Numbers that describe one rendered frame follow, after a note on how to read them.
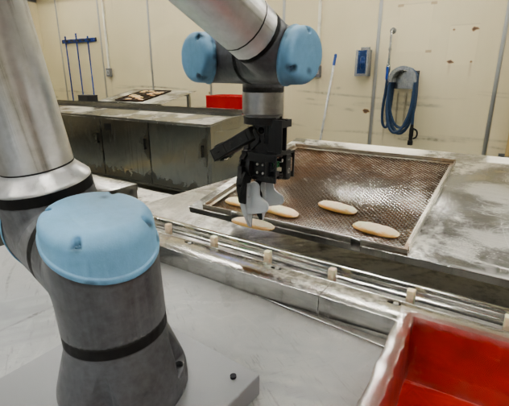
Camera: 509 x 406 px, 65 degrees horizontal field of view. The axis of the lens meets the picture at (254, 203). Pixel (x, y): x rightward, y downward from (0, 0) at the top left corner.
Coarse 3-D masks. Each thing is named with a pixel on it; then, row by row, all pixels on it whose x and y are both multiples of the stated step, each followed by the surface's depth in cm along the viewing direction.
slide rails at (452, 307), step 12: (204, 240) 92; (252, 252) 85; (288, 264) 80; (300, 264) 80; (348, 276) 75; (360, 288) 71; (372, 288) 72; (384, 288) 71; (396, 288) 71; (420, 300) 67; (432, 300) 67; (444, 300) 67; (456, 312) 64; (468, 312) 64; (480, 312) 64
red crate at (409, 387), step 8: (408, 384) 52; (416, 384) 52; (400, 392) 51; (408, 392) 51; (416, 392) 51; (424, 392) 51; (432, 392) 51; (440, 392) 51; (400, 400) 50; (408, 400) 50; (416, 400) 50; (424, 400) 50; (432, 400) 50; (440, 400) 50; (448, 400) 50; (456, 400) 50; (464, 400) 50
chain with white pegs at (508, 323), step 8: (168, 224) 96; (168, 232) 96; (216, 240) 89; (264, 256) 81; (328, 272) 74; (336, 272) 74; (408, 288) 67; (408, 296) 67; (504, 320) 59; (504, 328) 60
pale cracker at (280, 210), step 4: (272, 208) 96; (276, 208) 96; (280, 208) 96; (284, 208) 95; (288, 208) 95; (268, 212) 96; (272, 212) 95; (276, 212) 95; (280, 212) 94; (284, 212) 94; (288, 212) 93; (292, 212) 93; (296, 212) 94; (284, 216) 93; (288, 216) 93; (292, 216) 93; (296, 216) 93
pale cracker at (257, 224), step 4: (232, 220) 83; (236, 220) 82; (240, 220) 82; (244, 220) 82; (252, 220) 82; (256, 220) 81; (260, 220) 81; (240, 224) 81; (244, 224) 81; (252, 224) 80; (256, 224) 80; (260, 224) 80; (264, 224) 80; (268, 224) 80; (252, 228) 80; (256, 228) 79; (260, 228) 79; (264, 228) 79; (268, 228) 79; (272, 228) 79
